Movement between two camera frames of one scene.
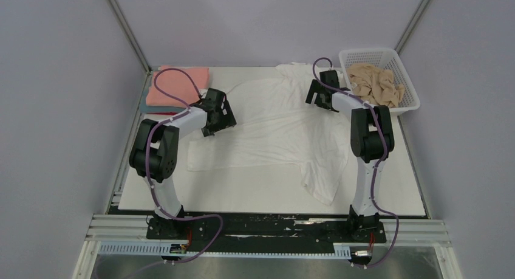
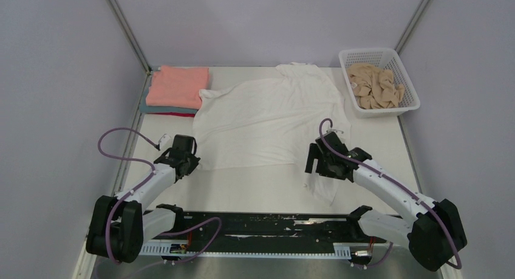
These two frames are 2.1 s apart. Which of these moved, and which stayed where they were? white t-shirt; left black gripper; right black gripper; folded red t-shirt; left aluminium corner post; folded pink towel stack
Moved: right black gripper; left black gripper
Stayed: white t-shirt; folded red t-shirt; left aluminium corner post; folded pink towel stack
